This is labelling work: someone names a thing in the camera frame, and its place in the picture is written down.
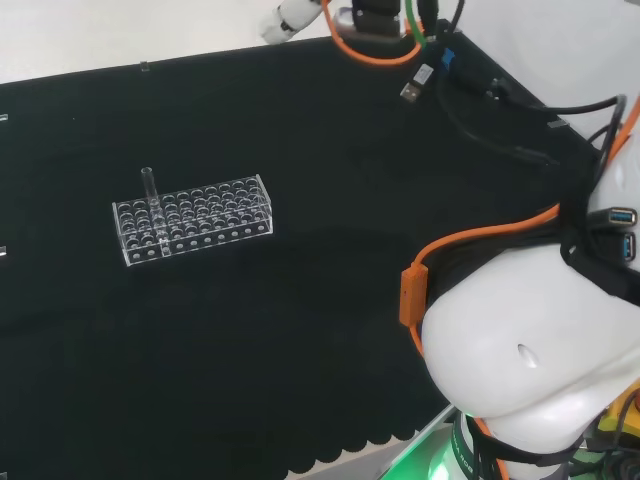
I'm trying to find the clear glass test tube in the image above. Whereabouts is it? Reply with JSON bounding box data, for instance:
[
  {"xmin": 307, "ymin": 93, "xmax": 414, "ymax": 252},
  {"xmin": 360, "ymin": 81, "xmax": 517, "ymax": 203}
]
[{"xmin": 140, "ymin": 167, "xmax": 169, "ymax": 251}]

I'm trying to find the black USB hub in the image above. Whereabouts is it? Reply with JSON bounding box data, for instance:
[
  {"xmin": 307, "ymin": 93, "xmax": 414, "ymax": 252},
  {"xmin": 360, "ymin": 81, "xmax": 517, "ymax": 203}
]
[{"xmin": 587, "ymin": 205, "xmax": 640, "ymax": 263}]

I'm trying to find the green cable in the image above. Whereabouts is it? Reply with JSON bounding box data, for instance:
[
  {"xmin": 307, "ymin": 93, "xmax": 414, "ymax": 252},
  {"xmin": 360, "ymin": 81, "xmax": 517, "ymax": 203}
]
[{"xmin": 401, "ymin": 0, "xmax": 430, "ymax": 51}]

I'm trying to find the black cable with USB plug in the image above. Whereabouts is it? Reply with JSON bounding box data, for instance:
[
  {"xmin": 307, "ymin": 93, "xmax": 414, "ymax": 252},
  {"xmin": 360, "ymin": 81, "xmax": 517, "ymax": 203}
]
[{"xmin": 399, "ymin": 62, "xmax": 564, "ymax": 167}]

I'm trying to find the clear acrylic test tube rack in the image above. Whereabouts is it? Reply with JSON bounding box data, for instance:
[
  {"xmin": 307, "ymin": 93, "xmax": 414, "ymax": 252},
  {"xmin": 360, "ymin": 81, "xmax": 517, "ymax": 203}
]
[{"xmin": 112, "ymin": 173, "xmax": 275, "ymax": 269}]

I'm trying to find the orange cable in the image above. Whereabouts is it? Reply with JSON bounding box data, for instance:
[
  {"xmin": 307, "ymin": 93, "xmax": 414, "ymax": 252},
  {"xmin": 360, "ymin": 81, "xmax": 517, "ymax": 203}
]
[{"xmin": 322, "ymin": 0, "xmax": 640, "ymax": 480}]

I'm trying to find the black bench cloth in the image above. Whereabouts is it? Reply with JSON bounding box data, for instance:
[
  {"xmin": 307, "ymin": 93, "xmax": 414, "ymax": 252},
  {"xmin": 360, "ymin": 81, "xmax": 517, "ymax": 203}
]
[{"xmin": 0, "ymin": 19, "xmax": 601, "ymax": 480}]

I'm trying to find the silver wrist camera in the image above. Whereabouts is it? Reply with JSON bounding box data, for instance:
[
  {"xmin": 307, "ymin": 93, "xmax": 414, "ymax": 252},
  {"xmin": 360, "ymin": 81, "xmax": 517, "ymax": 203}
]
[{"xmin": 333, "ymin": 4, "xmax": 407, "ymax": 45}]

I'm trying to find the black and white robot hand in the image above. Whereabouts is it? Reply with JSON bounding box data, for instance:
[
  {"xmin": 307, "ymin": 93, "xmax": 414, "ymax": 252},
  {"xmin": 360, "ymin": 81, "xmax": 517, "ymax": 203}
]
[{"xmin": 258, "ymin": 0, "xmax": 327, "ymax": 45}]

